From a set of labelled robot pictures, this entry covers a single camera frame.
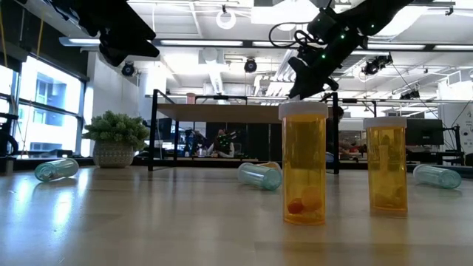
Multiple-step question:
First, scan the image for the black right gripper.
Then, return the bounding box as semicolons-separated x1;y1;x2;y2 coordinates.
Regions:
289;7;367;100

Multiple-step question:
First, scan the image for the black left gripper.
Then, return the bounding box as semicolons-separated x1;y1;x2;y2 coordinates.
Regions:
51;0;160;68

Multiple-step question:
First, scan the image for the amber medicine bottle white cap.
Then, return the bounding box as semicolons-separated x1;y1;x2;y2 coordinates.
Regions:
258;160;282;171
278;101;329;226
363;116;409;214

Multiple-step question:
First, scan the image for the teal medicine bottle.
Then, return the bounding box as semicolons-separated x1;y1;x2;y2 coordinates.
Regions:
412;164;463;190
237;162;282;191
34;157;80;183

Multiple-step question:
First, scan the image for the black round ceiling spotlight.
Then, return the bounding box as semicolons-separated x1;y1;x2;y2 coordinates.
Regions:
243;57;258;74
120;61;136;78

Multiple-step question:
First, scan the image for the black ceiling track spotlight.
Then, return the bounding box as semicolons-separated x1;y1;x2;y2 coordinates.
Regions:
400;88;421;100
361;53;393;77

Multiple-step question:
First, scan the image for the black computer monitor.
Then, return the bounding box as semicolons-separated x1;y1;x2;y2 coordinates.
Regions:
157;117;174;141
404;117;445;146

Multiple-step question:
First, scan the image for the green plant in white pot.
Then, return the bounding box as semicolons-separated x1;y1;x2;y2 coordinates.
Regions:
81;110;151;169

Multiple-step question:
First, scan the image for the person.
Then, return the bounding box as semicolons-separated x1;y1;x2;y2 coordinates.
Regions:
206;129;236;159

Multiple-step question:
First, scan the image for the large window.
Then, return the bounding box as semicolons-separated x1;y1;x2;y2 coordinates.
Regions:
0;55;86;158

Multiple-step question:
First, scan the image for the black curved equipment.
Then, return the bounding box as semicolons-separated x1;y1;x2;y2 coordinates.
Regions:
0;112;19;158

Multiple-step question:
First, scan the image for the black equipment stand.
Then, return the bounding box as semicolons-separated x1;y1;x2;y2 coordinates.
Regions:
443;124;467;166

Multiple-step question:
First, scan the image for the silver ventilation duct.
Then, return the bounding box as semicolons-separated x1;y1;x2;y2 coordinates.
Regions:
327;33;432;77

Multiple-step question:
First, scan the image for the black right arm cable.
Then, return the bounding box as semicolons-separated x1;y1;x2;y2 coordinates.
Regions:
268;21;322;49

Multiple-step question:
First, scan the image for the yellow power cable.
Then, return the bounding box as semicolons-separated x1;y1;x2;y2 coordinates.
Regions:
20;0;47;158

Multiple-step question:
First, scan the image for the white ring lamp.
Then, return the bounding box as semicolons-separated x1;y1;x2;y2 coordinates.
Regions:
216;9;237;30

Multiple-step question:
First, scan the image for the wooden shelf black metal frame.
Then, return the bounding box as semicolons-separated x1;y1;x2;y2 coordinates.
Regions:
147;88;340;175

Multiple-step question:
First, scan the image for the black ceiling rail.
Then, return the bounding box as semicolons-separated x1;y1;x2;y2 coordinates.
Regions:
412;0;456;16

